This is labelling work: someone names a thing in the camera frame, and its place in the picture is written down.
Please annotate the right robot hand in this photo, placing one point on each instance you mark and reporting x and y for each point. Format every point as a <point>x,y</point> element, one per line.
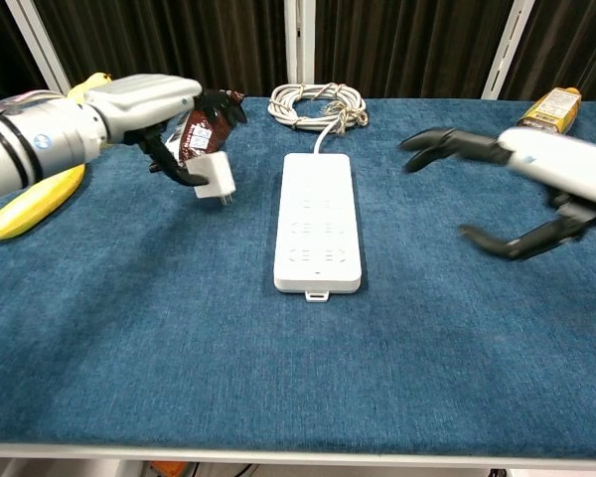
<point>566,169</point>

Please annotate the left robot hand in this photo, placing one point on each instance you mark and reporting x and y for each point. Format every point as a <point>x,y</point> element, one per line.
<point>144,102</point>

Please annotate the white plug adapter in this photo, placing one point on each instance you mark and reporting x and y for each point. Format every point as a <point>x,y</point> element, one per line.
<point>213,174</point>

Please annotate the white power strip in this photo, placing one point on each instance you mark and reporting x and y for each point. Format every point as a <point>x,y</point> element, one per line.
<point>319,223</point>

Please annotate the yellow-labelled drink bottle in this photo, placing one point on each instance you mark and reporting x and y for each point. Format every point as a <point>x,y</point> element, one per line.
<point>551,111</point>

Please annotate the brown snack wrapper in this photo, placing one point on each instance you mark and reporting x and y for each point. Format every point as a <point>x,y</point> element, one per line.
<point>203,136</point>

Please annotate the black pleated curtain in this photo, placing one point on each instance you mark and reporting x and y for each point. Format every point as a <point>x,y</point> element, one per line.
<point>179,40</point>

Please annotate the yellow banana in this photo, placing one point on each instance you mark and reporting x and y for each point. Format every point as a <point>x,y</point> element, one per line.
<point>35,204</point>

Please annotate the blue table mat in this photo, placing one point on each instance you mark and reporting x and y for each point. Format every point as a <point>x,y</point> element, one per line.
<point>298,372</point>

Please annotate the white frame post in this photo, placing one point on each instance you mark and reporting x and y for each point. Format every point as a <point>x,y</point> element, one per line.
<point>299,45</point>
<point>509,47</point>
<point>42,47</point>

